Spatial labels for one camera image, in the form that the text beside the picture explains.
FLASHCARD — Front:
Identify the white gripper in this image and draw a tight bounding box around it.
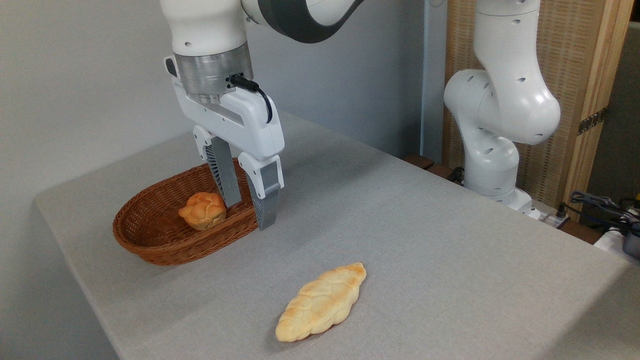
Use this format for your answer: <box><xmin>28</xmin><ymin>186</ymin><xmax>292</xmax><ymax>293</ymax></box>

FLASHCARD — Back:
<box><xmin>171</xmin><ymin>75</ymin><xmax>286</xmax><ymax>231</ymax></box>

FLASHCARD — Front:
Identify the round golden bread roll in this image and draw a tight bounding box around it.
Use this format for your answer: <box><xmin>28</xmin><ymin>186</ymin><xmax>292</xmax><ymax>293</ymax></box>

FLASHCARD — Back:
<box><xmin>178</xmin><ymin>192</ymin><xmax>227</xmax><ymax>231</ymax></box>

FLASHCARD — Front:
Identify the long braided bread loaf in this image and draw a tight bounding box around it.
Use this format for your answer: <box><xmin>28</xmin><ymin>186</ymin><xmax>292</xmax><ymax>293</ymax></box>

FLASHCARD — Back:
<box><xmin>275</xmin><ymin>262</ymin><xmax>367</xmax><ymax>343</ymax></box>

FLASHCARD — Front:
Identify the brown wicker basket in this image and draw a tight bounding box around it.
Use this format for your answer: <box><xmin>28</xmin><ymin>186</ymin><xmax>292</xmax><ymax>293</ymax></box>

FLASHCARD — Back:
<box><xmin>112</xmin><ymin>158</ymin><xmax>261</xmax><ymax>266</ymax></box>

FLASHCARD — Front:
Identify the brown wooden base board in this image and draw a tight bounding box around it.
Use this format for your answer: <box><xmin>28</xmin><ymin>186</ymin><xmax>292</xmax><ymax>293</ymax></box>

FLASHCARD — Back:
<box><xmin>404</xmin><ymin>154</ymin><xmax>466</xmax><ymax>185</ymax></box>

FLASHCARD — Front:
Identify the wooden woven folding screen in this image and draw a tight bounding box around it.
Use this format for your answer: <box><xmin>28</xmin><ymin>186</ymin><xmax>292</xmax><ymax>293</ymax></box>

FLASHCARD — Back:
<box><xmin>442</xmin><ymin>0</ymin><xmax>635</xmax><ymax>221</ymax></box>

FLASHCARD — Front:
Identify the metal screen hinge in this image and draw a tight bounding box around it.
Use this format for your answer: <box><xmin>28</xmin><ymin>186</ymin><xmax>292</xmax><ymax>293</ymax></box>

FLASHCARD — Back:
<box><xmin>577</xmin><ymin>106</ymin><xmax>608</xmax><ymax>136</ymax></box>

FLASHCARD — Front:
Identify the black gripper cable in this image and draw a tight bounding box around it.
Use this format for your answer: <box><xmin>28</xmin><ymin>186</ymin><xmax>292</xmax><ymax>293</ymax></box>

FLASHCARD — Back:
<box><xmin>229</xmin><ymin>74</ymin><xmax>274</xmax><ymax>124</ymax></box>

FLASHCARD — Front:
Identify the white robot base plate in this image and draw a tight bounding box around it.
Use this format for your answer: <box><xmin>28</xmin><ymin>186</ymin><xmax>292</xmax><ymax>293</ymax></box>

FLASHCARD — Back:
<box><xmin>520</xmin><ymin>199</ymin><xmax>572</xmax><ymax>229</ymax></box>

